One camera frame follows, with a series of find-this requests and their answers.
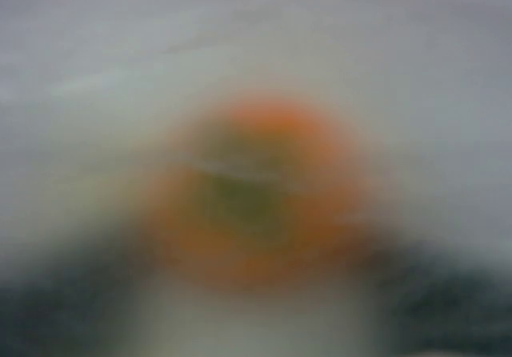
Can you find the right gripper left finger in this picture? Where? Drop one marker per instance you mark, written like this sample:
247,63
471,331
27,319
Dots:
78,303

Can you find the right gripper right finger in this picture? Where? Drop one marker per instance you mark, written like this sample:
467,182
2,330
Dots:
432,301

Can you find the orange fake fruit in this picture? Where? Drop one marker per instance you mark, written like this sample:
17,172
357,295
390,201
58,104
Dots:
272,187

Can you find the clear printed plastic bag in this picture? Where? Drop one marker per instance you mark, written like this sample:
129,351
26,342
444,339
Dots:
94,94

